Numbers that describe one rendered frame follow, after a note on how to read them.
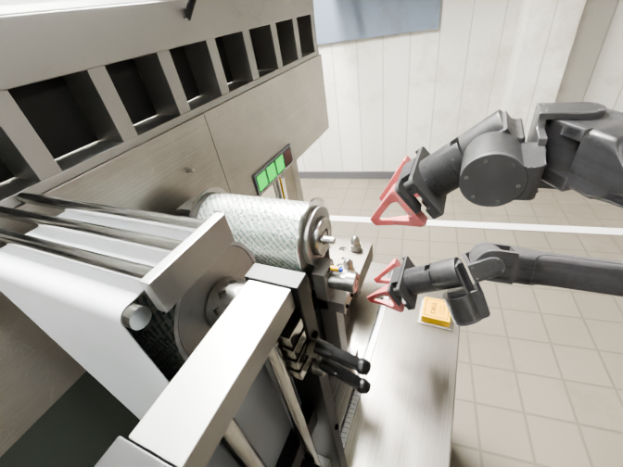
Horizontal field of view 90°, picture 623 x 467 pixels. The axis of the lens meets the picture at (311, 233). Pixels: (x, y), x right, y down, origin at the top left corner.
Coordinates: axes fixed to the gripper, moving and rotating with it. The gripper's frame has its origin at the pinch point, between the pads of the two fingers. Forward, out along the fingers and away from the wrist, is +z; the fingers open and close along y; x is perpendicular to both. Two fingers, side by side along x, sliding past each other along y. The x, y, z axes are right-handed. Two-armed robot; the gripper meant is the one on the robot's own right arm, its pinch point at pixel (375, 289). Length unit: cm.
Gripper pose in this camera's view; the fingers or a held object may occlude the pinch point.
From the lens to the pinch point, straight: 74.2
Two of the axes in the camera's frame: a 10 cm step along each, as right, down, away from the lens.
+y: 3.9, -6.1, 6.9
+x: -6.0, -7.4, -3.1
